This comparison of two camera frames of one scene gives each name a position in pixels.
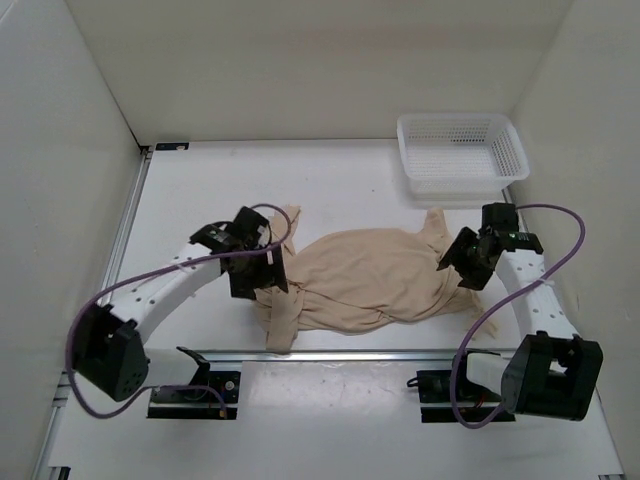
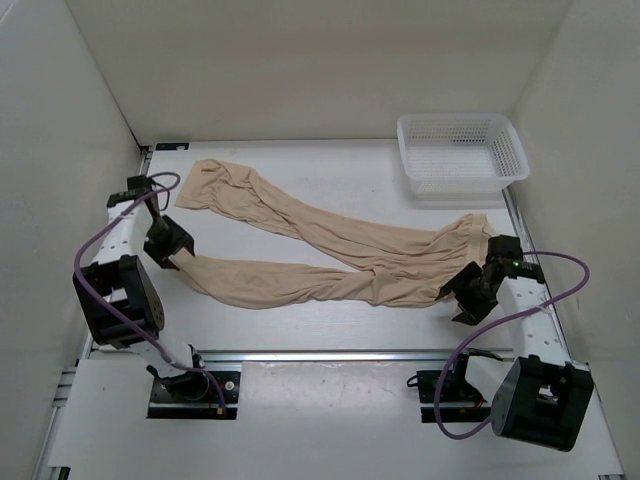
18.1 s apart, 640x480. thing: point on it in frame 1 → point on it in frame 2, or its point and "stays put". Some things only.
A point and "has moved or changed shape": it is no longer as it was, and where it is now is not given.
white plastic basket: x=461 y=156 stays put
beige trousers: x=373 y=279 has moved or changed shape
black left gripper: x=269 y=274 → x=179 y=235
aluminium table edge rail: x=336 y=356 stays put
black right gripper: x=472 y=279 → x=473 y=312
